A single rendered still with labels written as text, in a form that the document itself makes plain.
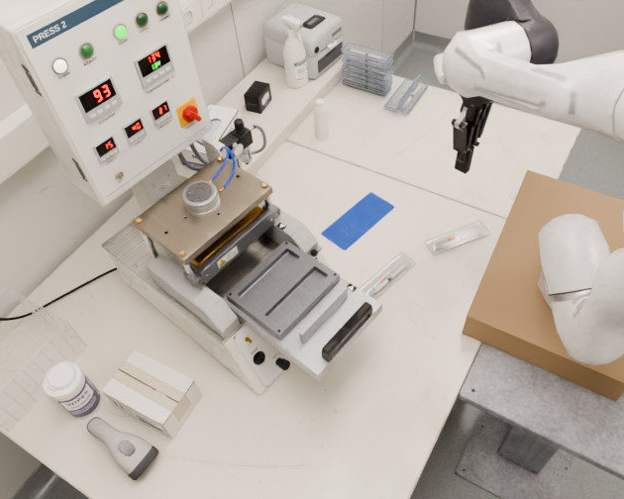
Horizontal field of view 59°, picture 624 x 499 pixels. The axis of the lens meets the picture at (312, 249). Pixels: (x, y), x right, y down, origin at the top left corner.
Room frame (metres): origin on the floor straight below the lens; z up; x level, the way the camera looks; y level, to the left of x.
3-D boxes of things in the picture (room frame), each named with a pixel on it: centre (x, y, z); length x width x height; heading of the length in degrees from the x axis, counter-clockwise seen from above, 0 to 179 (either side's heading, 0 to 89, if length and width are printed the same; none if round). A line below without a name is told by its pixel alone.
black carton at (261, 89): (1.65, 0.13, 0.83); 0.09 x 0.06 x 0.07; 152
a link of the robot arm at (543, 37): (0.82, -0.36, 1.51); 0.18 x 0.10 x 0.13; 16
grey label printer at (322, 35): (1.90, -0.06, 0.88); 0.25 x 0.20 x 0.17; 48
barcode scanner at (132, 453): (0.48, 0.49, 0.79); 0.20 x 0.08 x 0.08; 54
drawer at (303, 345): (0.69, 0.04, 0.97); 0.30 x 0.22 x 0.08; 44
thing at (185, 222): (0.92, 0.24, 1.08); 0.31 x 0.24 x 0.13; 134
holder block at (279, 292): (0.72, 0.07, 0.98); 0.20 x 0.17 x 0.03; 134
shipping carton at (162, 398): (0.59, 0.41, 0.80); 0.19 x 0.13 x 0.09; 54
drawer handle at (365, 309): (0.59, -0.06, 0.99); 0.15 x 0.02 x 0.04; 134
